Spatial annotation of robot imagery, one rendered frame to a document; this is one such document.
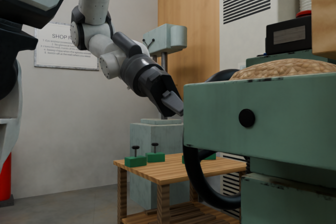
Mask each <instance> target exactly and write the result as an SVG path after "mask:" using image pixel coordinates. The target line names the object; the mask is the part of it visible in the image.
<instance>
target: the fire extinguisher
mask: <svg viewBox="0 0 336 224"><path fill-rule="evenodd" d="M11 165H12V152H10V154H9V156H8V157H7V159H6V161H5V162H4V164H3V167H2V170H1V173H0V208H2V207H9V206H14V197H13V194H11Z"/></svg>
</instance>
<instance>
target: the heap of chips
mask: <svg viewBox="0 0 336 224"><path fill-rule="evenodd" d="M327 72H336V64H332V63H328V62H324V61H319V60H313V59H300V58H287V59H279V60H274V61H269V62H265V63H260V64H255V65H252V66H249V67H247V68H244V69H242V70H239V71H237V72H235V73H234V74H233V75H232V77H231V78H230V79H229V81H230V80H242V79H254V78H266V77H278V76H291V75H303V74H315V73H327Z"/></svg>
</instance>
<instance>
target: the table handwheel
mask: <svg viewBox="0 0 336 224"><path fill-rule="evenodd" d="M237 71H240V69H225V70H222V71H219V72H217V73H215V74H214V75H212V76H211V77H209V78H208V79H207V80H206V81H205V82H217V81H228V80H229V79H230V78H231V77H232V76H233V74H234V73H235V72H237ZM205 82H204V83H205ZM182 150H183V159H184V164H185V169H186V172H187V175H188V178H189V180H190V182H191V184H192V186H193V188H194V189H195V191H196V192H197V194H198V195H199V196H200V197H201V198H202V199H203V200H204V201H205V202H206V203H207V204H209V205H210V206H212V207H214V208H217V209H220V210H235V209H238V208H241V191H240V192H238V193H236V194H234V195H222V194H220V193H218V192H216V191H215V190H214V189H213V188H212V187H211V186H210V185H209V183H208V182H207V180H206V178H205V176H204V174H203V171H202V168H201V164H200V161H202V160H204V159H205V158H207V157H209V156H211V155H213V154H215V153H217V152H218V151H212V150H206V149H203V150H201V151H198V148H194V147H188V146H185V145H184V131H183V136H182Z"/></svg>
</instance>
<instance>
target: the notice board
mask: <svg viewBox="0 0 336 224"><path fill-rule="evenodd" d="M70 26H71V24H68V23H61V22H53V21H50V22H49V23H48V24H46V25H45V26H44V27H43V28H42V29H38V28H34V37H35V38H37V39H38V43H37V46H36V48H35V50H34V67H47V68H62V69H78V70H94V71H99V58H97V57H96V56H94V55H93V54H91V52H90V51H88V50H79V49H78V48H77V47H76V46H75V45H74V44H73V42H72V39H71V33H70Z"/></svg>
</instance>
